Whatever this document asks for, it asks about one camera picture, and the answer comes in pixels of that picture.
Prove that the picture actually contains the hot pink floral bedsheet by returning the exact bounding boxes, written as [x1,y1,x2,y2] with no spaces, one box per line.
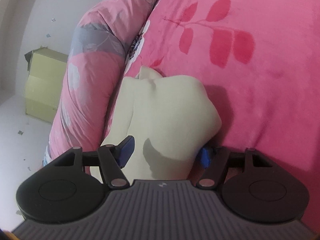
[126,0,319,228]

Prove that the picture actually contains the pink floral rolled duvet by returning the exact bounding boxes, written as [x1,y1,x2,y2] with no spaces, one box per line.
[43,0,157,165]

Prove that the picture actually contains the pale yellow wardrobe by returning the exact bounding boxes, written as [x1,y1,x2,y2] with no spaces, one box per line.
[24,47,68,123]

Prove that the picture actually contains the beige zip jacket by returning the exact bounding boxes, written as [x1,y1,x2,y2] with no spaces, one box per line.
[103,67,222,182]

